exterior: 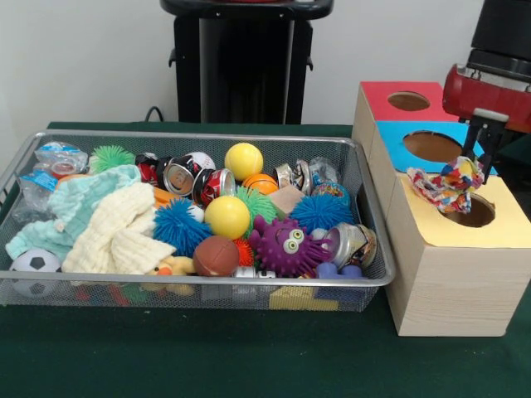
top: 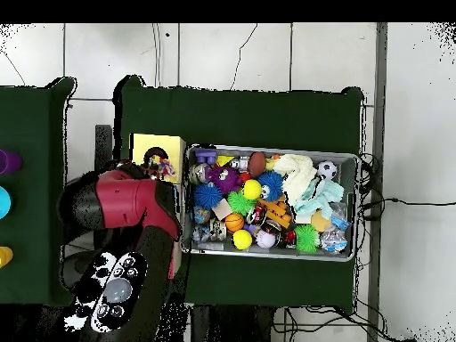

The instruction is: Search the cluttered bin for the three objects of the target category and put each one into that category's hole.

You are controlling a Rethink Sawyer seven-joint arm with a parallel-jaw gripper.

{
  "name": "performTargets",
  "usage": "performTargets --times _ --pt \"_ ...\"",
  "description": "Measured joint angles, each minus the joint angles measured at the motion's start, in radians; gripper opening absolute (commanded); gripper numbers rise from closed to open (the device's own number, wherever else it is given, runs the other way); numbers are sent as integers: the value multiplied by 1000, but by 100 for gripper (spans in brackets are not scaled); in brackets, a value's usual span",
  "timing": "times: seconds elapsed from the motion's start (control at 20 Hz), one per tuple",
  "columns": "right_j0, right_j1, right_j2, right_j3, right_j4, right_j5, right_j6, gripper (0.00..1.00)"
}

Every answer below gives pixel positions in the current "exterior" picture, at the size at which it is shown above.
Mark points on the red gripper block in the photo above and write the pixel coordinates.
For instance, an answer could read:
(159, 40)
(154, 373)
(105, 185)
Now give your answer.
(481, 97)

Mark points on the crushed red soda can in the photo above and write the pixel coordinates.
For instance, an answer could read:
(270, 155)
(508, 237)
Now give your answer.
(147, 170)

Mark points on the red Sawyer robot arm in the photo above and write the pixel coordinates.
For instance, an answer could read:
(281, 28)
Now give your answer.
(506, 33)

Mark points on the wooden box with three holes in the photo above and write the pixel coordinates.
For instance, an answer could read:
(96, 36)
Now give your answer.
(456, 290)

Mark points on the shallow mesh bin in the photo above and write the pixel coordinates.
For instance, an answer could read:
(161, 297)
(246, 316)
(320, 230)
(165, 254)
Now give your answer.
(207, 296)

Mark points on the dark green side-table cloth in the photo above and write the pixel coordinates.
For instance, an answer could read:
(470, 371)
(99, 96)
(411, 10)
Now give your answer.
(516, 159)

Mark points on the blue spiky rubber ball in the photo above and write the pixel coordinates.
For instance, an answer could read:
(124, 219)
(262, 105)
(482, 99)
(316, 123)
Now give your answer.
(321, 213)
(178, 226)

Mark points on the purple spiky monster toy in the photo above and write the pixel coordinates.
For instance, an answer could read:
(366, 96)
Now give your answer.
(280, 248)

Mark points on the green spiky rubber ball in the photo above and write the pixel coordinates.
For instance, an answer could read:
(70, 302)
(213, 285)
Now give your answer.
(259, 203)

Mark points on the plain yellow ball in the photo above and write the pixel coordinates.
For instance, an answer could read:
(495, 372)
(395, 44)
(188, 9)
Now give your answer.
(244, 161)

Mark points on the yellow smiley ball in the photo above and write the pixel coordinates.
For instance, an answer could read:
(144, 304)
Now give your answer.
(227, 217)

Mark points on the brown toy football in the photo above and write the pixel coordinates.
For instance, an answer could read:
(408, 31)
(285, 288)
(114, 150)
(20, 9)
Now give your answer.
(215, 256)

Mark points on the dark green table cloth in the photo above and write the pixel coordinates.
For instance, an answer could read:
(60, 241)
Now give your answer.
(249, 356)

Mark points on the cream waffle cloth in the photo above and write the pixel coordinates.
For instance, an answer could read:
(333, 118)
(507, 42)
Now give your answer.
(120, 236)

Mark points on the mint green cloth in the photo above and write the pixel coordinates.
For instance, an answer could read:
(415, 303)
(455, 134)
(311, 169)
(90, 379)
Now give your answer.
(83, 195)

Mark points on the black and white soccer ball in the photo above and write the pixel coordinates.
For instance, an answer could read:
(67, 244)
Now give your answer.
(35, 261)

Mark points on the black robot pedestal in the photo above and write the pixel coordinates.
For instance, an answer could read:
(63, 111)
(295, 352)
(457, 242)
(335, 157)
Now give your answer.
(240, 74)

